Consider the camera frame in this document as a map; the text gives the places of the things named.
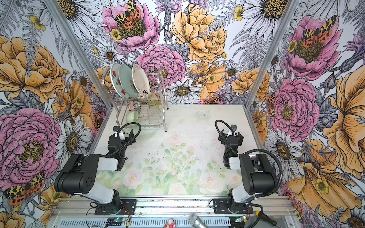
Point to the silver microphone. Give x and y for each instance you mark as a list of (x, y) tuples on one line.
[(196, 222)]

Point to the small red pink figure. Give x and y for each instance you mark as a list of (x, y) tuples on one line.
[(170, 224)]

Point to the chrome two-tier dish rack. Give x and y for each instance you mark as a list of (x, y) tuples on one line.
[(121, 105)]

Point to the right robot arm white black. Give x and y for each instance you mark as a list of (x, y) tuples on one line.
[(257, 175)]

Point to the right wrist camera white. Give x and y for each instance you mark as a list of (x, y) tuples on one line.
[(232, 130)]

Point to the pink black patterned bowl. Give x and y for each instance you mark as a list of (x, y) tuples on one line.
[(135, 105)]

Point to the green circuit board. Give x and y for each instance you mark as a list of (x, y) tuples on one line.
[(114, 221)]

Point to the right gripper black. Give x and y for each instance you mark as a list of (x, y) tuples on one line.
[(232, 138)]

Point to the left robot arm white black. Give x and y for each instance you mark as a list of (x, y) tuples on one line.
[(78, 175)]

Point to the mint green plate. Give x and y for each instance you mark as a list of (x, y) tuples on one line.
[(125, 78)]

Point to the light green bowl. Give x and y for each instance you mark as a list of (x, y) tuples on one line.
[(132, 116)]

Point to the green tinted glass cup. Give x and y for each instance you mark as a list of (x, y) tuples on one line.
[(153, 111)]

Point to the cream white plate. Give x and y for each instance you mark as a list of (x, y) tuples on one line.
[(141, 81)]

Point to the watermelon pattern plate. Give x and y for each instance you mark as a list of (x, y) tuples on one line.
[(114, 73)]

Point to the aluminium frame rail front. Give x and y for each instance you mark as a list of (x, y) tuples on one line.
[(165, 206)]

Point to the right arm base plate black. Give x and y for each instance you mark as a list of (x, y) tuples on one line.
[(224, 206)]

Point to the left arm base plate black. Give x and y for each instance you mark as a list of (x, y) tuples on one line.
[(124, 207)]

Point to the black handled screwdriver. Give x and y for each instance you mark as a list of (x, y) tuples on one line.
[(266, 218)]

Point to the clear glass plate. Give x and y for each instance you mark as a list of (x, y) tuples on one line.
[(147, 134)]

